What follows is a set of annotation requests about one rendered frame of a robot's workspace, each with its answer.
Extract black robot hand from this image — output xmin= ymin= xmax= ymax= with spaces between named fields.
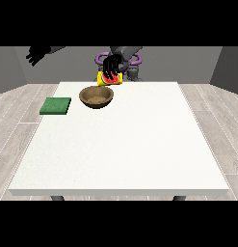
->
xmin=25 ymin=45 xmax=53 ymax=68
xmin=102 ymin=53 xmax=124 ymax=82

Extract yellow cup with melon print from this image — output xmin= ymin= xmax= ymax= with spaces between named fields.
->
xmin=96 ymin=70 xmax=124 ymax=87

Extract brown wooden bowl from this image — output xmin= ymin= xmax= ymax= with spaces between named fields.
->
xmin=78 ymin=85 xmax=115 ymax=110

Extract green square pad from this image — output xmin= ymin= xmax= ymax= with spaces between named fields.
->
xmin=39 ymin=96 xmax=72 ymax=116

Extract grey robot trunk purple rings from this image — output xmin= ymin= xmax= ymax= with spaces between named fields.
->
xmin=93 ymin=51 xmax=145 ymax=83

